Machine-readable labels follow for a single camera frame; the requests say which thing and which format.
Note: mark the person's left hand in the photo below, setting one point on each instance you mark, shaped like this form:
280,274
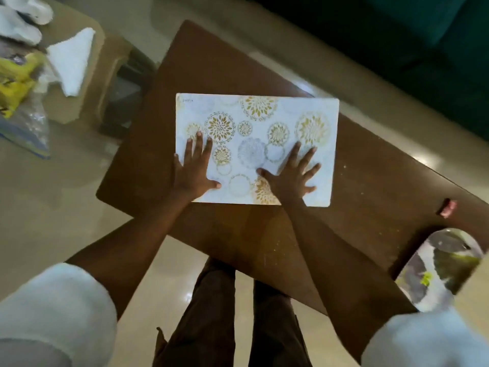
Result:
193,175

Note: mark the person's right forearm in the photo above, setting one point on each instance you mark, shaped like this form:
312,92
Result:
344,271

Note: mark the dark green sofa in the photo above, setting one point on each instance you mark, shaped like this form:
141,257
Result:
401,45

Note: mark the white floral placemat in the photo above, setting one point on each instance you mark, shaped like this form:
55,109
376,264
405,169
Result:
252,114

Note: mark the person's left forearm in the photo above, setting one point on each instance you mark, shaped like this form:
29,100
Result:
137,240

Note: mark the brown trousers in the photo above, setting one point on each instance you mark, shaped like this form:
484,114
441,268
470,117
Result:
206,321

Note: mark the clear zip bag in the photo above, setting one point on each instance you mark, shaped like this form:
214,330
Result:
32,129

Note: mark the white napkin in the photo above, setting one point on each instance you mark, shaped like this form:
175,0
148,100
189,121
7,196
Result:
72,61

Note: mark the person's right hand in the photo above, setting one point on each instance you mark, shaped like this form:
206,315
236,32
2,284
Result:
290,183

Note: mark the pink candy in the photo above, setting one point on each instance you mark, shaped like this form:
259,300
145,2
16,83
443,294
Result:
447,209

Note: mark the leaf print tray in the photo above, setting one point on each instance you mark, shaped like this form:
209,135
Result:
431,263

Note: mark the beige plastic stool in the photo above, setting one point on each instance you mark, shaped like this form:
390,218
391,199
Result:
103,68

